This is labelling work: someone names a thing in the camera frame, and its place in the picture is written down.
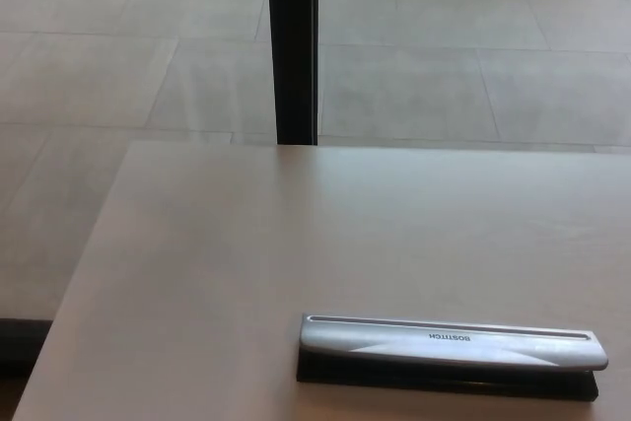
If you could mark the dark low floor base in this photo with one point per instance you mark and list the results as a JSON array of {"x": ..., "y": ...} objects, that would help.
[{"x": 22, "y": 347}]

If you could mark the silver black Bostitch hole punch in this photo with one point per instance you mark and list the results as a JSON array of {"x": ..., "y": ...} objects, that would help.
[{"x": 404, "y": 342}]

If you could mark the black vertical frame post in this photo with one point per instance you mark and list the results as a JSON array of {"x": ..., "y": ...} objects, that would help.
[{"x": 294, "y": 46}]

